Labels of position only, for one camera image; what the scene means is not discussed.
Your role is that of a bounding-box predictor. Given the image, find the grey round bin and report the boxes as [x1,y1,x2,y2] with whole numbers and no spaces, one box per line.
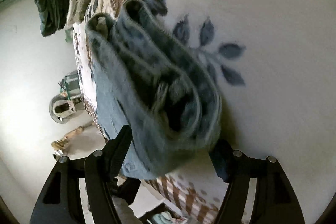
[49,95,77,124]

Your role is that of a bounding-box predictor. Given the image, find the floral bed sheet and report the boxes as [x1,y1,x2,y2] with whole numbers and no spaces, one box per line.
[86,0,335,223]

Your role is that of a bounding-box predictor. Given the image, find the ripped blue denim shorts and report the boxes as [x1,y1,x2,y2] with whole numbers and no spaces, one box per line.
[85,0,222,180]

